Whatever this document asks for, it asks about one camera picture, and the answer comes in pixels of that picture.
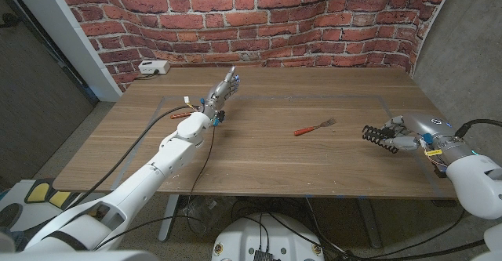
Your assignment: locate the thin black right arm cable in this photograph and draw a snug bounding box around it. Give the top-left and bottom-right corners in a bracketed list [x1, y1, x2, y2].
[344, 208, 467, 260]

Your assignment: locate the clear plastic bag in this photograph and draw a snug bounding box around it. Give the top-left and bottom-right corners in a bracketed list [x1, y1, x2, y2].
[180, 196, 232, 234]

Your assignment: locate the thick black floor cable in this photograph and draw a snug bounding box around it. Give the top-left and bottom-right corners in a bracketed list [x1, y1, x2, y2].
[344, 239, 487, 261]

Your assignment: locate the left wrist wire connector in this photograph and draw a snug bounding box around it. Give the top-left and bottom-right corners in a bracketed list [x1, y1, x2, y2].
[183, 95, 201, 111]

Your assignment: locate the white door frame post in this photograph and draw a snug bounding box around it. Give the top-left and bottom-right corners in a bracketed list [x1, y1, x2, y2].
[5, 0, 122, 103]

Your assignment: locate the black hair claw clip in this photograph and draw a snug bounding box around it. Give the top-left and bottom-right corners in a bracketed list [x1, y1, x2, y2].
[361, 125, 399, 154]

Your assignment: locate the fork with red handle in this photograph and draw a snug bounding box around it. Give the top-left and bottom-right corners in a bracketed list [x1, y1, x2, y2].
[293, 117, 337, 137]

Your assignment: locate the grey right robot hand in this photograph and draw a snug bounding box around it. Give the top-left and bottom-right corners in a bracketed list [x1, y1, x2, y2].
[382, 111, 474, 167]

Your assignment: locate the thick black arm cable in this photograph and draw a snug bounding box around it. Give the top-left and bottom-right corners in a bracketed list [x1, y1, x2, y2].
[454, 118, 502, 139]
[23, 103, 199, 234]

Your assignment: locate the grey metal table leg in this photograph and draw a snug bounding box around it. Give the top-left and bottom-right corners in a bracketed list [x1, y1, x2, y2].
[356, 198, 384, 249]
[158, 194, 180, 242]

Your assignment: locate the brick print backdrop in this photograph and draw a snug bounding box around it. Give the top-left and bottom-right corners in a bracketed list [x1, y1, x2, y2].
[53, 0, 458, 93]

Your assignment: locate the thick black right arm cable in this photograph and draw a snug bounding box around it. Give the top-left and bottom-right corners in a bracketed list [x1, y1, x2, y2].
[454, 118, 502, 139]

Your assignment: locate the black power box cable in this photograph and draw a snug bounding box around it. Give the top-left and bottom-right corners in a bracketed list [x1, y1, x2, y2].
[134, 69, 161, 81]

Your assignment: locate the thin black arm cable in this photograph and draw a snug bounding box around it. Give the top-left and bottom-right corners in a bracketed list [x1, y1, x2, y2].
[93, 125, 216, 251]
[344, 208, 467, 260]

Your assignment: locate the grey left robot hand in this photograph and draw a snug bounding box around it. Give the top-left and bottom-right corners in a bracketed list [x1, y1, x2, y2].
[198, 64, 242, 116]

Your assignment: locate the white floor platform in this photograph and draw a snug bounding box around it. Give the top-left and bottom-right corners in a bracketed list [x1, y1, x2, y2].
[0, 179, 105, 234]

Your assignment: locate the white power box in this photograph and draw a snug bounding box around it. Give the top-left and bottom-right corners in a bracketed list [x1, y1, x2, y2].
[137, 60, 172, 75]

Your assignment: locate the white robot torso base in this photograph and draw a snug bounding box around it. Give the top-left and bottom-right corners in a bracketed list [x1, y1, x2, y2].
[211, 212, 326, 261]

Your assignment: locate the black port block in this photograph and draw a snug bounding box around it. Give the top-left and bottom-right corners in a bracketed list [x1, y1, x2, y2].
[253, 248, 275, 261]

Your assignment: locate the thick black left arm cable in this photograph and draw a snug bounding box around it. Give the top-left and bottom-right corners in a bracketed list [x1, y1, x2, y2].
[23, 103, 199, 234]

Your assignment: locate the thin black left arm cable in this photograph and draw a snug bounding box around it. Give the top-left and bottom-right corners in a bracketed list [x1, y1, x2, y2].
[93, 125, 216, 251]

